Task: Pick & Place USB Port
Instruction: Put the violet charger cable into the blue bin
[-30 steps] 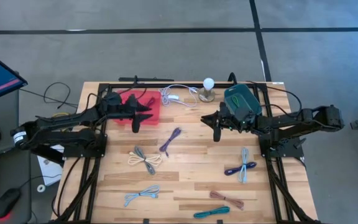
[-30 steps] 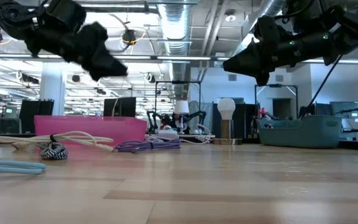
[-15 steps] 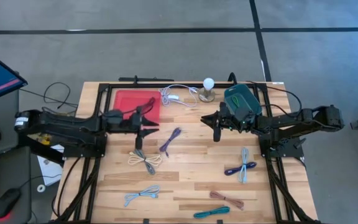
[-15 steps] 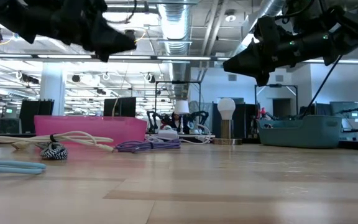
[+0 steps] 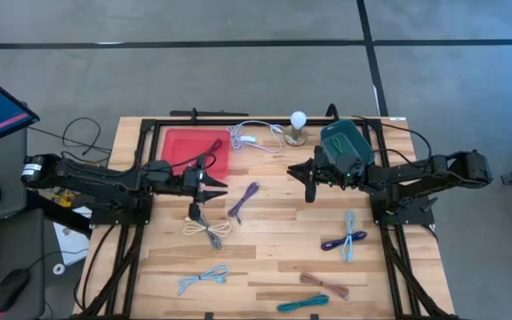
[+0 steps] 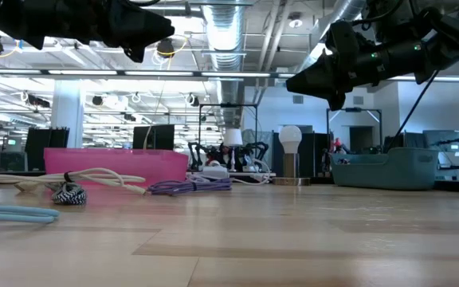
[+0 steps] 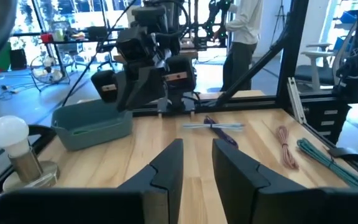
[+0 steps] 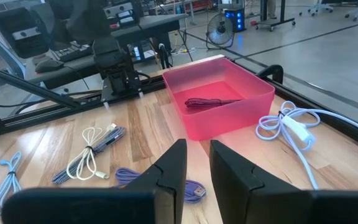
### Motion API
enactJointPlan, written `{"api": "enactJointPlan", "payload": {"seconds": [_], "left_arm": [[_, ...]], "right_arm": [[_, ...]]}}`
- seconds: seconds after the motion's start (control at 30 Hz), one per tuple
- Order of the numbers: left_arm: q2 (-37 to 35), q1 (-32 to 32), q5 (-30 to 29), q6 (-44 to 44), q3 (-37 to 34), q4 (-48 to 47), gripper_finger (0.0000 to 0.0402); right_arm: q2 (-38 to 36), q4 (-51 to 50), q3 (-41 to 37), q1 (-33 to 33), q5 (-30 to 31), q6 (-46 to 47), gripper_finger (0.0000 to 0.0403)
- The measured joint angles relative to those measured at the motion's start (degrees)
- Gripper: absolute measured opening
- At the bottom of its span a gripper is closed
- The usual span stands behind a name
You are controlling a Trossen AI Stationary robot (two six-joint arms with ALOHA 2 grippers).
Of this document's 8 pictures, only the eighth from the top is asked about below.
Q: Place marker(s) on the grey desk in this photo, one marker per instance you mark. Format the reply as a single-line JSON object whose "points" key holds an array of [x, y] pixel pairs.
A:
{"points": [[154, 23]]}

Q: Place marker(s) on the black floor fan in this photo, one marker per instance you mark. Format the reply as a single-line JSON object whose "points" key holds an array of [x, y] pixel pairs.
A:
{"points": [[220, 29]]}

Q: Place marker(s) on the black computer mouse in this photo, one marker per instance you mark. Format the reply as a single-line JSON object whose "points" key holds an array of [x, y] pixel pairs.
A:
{"points": [[48, 65]]}

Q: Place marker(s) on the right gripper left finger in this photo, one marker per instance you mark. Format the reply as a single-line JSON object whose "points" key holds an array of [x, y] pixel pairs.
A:
{"points": [[163, 193]]}

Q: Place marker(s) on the red translucent plastic bin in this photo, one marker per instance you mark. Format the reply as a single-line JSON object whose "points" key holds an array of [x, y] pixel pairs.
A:
{"points": [[228, 121]]}

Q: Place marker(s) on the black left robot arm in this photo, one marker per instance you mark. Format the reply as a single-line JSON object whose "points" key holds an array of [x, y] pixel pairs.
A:
{"points": [[113, 62]]}

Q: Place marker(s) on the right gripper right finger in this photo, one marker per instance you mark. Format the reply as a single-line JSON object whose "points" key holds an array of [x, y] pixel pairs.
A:
{"points": [[244, 199]]}

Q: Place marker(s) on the computer tower blue lights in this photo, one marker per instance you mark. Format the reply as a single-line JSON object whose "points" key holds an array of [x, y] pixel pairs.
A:
{"points": [[236, 18]]}

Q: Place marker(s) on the black arched bracket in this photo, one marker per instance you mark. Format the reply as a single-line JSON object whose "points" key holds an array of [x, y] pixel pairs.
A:
{"points": [[275, 71]]}

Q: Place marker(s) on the black rolling stand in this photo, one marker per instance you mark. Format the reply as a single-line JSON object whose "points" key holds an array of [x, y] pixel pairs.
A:
{"points": [[281, 12]]}

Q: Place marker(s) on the black chair backrest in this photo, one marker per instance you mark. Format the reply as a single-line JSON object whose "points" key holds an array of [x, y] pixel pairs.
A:
{"points": [[20, 34]]}

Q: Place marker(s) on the black keyboard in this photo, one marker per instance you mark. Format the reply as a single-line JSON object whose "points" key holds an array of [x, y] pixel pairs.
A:
{"points": [[73, 51]]}

